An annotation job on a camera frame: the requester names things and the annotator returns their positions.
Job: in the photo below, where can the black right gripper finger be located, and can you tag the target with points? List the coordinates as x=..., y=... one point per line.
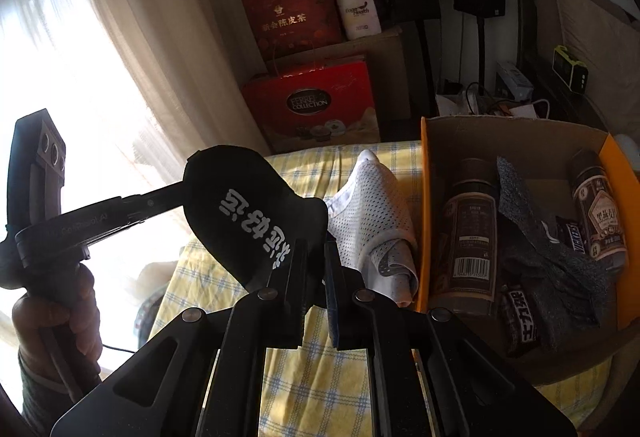
x=202, y=374
x=68, y=236

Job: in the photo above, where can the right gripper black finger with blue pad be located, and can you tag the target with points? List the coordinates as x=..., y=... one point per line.
x=429, y=374

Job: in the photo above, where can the grey knit sock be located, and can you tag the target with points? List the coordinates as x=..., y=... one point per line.
x=570, y=291

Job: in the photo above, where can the black sock white lettering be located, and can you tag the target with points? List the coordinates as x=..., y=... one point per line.
x=247, y=216

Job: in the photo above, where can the grey left sleeve forearm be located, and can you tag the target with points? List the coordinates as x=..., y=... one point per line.
x=44, y=400

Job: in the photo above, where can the person's left hand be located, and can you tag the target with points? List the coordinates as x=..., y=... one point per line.
x=30, y=314

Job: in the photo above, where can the black sock in box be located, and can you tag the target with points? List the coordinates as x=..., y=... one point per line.
x=519, y=320

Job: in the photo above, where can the brown bottle with barcode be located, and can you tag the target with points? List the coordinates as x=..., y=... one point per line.
x=465, y=272

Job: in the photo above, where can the yellow plaid bed sheet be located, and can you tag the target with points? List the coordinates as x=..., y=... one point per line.
x=315, y=390

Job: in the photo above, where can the orange cardboard box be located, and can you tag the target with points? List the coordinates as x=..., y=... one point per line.
x=540, y=150

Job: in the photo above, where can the cream window curtain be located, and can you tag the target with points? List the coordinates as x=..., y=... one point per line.
x=136, y=86

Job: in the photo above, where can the white mesh vest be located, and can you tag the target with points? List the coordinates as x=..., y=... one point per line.
x=371, y=223

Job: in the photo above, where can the brown bottle white label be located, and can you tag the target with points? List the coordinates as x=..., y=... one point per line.
x=597, y=211

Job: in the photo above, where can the red collection gift box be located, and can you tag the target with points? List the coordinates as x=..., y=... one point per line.
x=327, y=103

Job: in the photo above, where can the red tea gift box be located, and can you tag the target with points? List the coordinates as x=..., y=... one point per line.
x=285, y=27

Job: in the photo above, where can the green black alarm clock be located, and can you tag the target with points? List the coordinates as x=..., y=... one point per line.
x=572, y=71

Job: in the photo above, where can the brown cardboard box behind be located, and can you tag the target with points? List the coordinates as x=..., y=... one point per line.
x=386, y=64

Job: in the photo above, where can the brown padded headboard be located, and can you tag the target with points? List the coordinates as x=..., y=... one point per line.
x=602, y=35

